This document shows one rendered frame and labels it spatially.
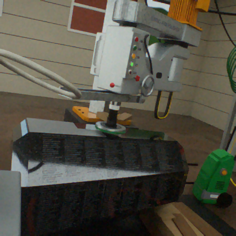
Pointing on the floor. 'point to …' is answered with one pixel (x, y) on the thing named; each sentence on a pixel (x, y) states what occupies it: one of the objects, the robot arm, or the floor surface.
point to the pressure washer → (215, 177)
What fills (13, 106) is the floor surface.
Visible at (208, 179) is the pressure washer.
